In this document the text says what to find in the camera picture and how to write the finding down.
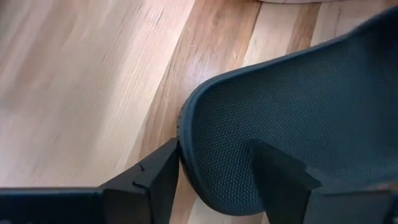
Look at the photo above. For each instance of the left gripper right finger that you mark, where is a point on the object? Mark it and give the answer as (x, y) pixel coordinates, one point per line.
(286, 199)

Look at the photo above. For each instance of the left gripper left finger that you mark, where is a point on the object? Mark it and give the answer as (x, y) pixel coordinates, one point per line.
(130, 202)

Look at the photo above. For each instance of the black slide sandal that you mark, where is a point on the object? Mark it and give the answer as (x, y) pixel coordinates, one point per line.
(280, 102)

